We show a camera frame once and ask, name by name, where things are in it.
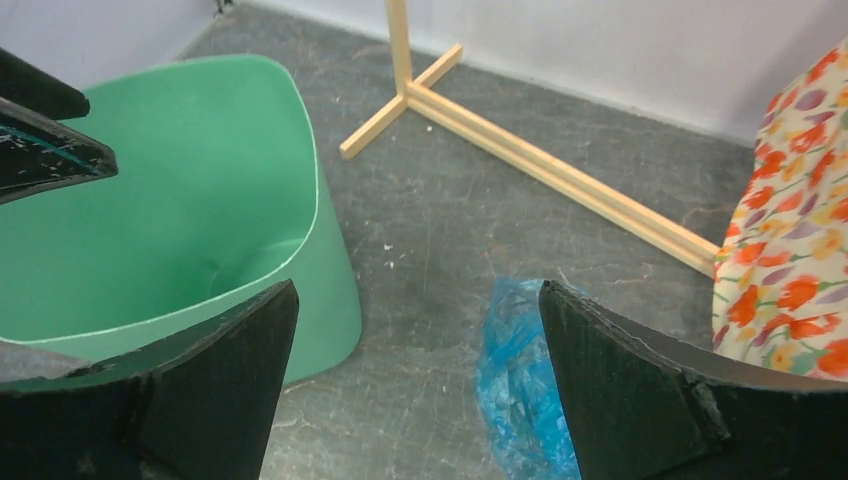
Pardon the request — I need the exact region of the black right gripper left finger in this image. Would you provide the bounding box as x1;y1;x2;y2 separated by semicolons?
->
1;280;300;479

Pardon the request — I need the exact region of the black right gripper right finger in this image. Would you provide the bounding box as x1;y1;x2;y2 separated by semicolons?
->
539;281;847;479

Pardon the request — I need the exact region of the wooden clothes rack frame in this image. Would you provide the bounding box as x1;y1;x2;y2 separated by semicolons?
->
339;1;718;278

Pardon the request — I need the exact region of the blue plastic trash bag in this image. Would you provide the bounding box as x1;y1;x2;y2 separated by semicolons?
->
476;277;581;479

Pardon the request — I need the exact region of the floral orange cloth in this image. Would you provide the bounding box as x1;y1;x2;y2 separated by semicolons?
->
712;43;847;381

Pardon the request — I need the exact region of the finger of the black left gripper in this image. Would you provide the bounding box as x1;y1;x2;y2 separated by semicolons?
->
1;49;90;120
1;99;118;204

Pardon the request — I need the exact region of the green plastic trash bin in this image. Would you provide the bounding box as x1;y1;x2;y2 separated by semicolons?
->
1;54;363;383

